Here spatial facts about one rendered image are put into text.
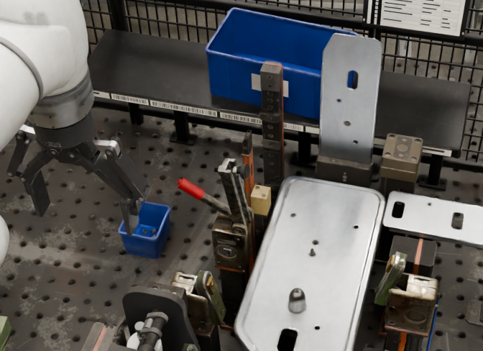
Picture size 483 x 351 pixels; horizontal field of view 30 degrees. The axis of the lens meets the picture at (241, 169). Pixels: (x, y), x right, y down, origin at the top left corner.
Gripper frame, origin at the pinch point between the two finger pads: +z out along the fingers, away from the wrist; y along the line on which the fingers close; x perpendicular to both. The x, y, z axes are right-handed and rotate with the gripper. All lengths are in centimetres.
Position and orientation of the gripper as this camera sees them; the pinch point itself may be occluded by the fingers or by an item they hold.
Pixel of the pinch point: (86, 213)
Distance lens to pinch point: 128.4
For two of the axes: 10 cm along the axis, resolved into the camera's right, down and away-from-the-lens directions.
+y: 9.6, 1.7, -2.2
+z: 0.4, 6.8, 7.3
